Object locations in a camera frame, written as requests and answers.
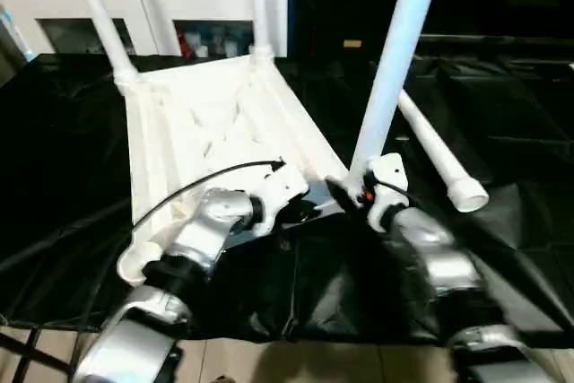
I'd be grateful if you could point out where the white plastic table leg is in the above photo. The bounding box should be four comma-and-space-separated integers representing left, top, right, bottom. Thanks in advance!
397, 89, 490, 213
347, 0, 448, 191
246, 0, 275, 65
65, 0, 138, 88

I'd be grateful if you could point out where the black cloth mat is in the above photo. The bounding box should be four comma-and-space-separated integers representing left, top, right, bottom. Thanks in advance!
0, 53, 574, 348

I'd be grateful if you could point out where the blue vertical panel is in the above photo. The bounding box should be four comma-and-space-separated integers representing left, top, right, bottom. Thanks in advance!
286, 0, 300, 57

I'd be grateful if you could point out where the grey curtain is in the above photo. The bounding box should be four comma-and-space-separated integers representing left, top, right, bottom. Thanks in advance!
0, 19, 28, 82

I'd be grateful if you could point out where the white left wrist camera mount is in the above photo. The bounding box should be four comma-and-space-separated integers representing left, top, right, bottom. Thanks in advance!
257, 161, 310, 234

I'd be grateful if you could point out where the white cabinet with glass doors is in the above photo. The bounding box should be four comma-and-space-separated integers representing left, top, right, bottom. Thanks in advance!
0, 0, 291, 59

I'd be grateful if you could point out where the black metal stand leg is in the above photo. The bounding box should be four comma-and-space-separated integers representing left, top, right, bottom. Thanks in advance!
0, 324, 73, 383

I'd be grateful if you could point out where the dark metal rail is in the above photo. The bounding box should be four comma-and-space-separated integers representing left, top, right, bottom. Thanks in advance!
419, 32, 574, 50

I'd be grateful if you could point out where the white plastic table top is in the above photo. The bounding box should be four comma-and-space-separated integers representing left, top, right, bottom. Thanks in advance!
116, 53, 355, 286

